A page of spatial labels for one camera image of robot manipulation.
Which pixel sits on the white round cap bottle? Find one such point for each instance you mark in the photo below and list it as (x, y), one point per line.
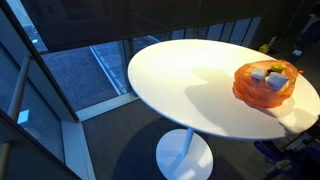
(266, 79)

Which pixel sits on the white square cap bottle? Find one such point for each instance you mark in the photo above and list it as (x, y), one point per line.
(277, 81)

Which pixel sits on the orange plastic bag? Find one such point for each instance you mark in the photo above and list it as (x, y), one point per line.
(246, 90)

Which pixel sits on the yellow green background object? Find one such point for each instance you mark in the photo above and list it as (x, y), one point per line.
(265, 48)

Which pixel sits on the yellow black-capped object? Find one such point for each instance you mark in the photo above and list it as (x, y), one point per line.
(278, 68)

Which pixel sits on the purple clamp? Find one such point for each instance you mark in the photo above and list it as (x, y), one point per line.
(268, 150)

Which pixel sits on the grey metal handrail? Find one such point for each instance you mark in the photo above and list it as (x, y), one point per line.
(20, 86)

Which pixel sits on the dark bulky background equipment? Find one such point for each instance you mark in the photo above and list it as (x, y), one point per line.
(310, 40)

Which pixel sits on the white table pedestal base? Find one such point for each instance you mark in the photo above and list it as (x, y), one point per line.
(186, 156)

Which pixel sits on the dark window frame beam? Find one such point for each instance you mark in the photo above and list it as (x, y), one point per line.
(50, 83)

